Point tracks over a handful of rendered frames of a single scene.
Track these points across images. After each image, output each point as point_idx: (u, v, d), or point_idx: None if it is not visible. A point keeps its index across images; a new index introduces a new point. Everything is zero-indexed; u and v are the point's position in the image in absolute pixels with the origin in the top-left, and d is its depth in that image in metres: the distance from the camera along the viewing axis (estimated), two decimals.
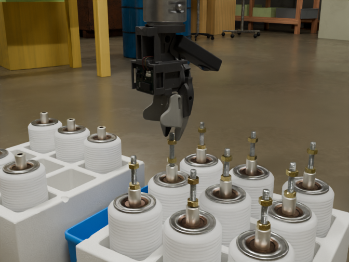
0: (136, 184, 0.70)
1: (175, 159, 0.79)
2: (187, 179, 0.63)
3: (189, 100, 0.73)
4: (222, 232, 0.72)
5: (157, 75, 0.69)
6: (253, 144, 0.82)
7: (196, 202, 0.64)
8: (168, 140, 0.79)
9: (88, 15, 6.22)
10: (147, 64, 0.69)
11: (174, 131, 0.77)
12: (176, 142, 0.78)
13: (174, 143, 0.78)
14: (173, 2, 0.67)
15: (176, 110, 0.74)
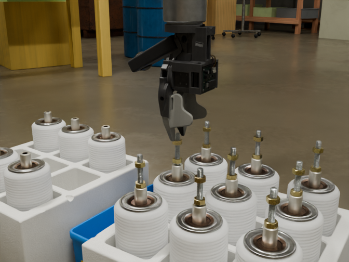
0: (142, 183, 0.70)
1: (179, 160, 0.79)
2: (194, 178, 0.63)
3: None
4: None
5: (213, 69, 0.74)
6: (258, 143, 0.82)
7: (202, 201, 0.64)
8: (174, 139, 0.79)
9: (89, 15, 6.22)
10: (213, 61, 0.72)
11: (183, 127, 0.79)
12: (180, 143, 0.78)
13: (178, 144, 0.78)
14: None
15: (190, 103, 0.78)
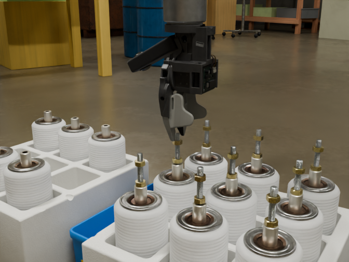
0: (142, 182, 0.70)
1: (173, 158, 0.80)
2: (194, 177, 0.63)
3: None
4: None
5: (213, 69, 0.74)
6: (258, 142, 0.82)
7: (202, 200, 0.64)
8: (182, 141, 0.79)
9: (89, 15, 6.22)
10: (213, 61, 0.72)
11: (183, 127, 0.79)
12: (172, 141, 0.79)
13: (173, 142, 0.79)
14: None
15: (190, 103, 0.79)
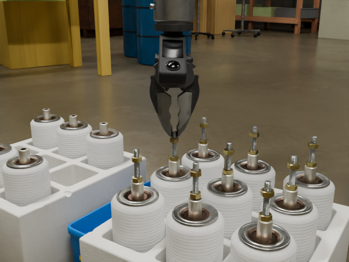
0: (139, 178, 0.71)
1: (172, 158, 0.80)
2: (190, 172, 0.64)
3: (150, 96, 0.77)
4: None
5: None
6: (254, 139, 0.83)
7: (198, 195, 0.65)
8: None
9: (89, 15, 6.23)
10: None
11: (172, 126, 0.79)
12: (173, 141, 0.79)
13: (172, 142, 0.79)
14: None
15: None
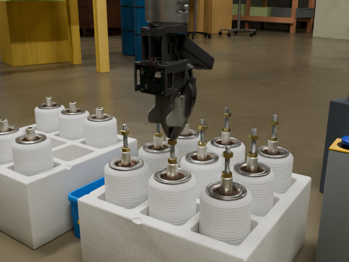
0: (127, 147, 0.85)
1: (155, 132, 0.96)
2: (174, 142, 0.78)
3: (192, 100, 0.74)
4: (198, 188, 0.87)
5: (167, 75, 0.68)
6: (227, 118, 0.97)
7: (174, 157, 0.80)
8: None
9: (88, 14, 6.37)
10: (156, 65, 0.68)
11: (173, 129, 0.77)
12: None
13: None
14: (180, 2, 0.67)
15: (178, 110, 0.74)
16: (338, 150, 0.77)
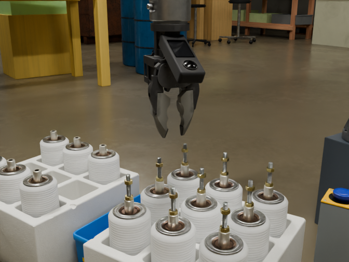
0: (130, 196, 0.90)
1: (157, 176, 1.01)
2: (176, 195, 0.83)
3: (149, 97, 0.75)
4: (197, 234, 0.92)
5: (146, 65, 0.79)
6: (225, 162, 1.02)
7: None
8: (162, 164, 0.98)
9: (89, 22, 6.42)
10: (152, 54, 0.80)
11: (164, 127, 0.79)
12: (156, 163, 0.99)
13: (157, 164, 1.00)
14: (150, 2, 0.73)
15: None
16: (330, 204, 0.82)
